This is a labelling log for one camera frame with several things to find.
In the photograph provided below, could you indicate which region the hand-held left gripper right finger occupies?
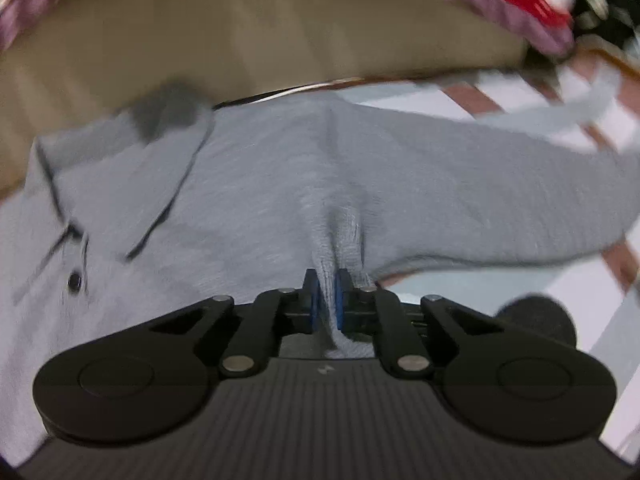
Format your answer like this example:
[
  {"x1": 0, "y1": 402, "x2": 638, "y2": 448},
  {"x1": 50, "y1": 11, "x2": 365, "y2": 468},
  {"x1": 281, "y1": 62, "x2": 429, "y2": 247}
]
[{"x1": 334, "y1": 268, "x2": 503, "y2": 380}]

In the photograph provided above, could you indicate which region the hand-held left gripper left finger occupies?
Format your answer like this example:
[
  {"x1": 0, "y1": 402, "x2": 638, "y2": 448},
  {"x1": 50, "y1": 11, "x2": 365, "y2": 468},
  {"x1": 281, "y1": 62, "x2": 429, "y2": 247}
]
[{"x1": 147, "y1": 268, "x2": 321, "y2": 378}]

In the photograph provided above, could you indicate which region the grey knit sweater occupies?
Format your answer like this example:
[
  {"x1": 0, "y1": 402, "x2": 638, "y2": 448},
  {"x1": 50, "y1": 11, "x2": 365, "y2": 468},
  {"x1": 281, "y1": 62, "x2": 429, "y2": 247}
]
[{"x1": 0, "y1": 92, "x2": 640, "y2": 466}]

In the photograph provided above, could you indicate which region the beige bed base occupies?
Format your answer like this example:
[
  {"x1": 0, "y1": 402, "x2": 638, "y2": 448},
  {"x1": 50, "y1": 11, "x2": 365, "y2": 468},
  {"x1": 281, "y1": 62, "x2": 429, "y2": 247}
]
[{"x1": 0, "y1": 0, "x2": 531, "y2": 196}]

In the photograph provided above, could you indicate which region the dark patterned cloth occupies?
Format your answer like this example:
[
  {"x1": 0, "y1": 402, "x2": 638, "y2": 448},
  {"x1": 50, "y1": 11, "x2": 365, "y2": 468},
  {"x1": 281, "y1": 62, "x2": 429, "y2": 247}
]
[{"x1": 570, "y1": 0, "x2": 640, "y2": 51}]

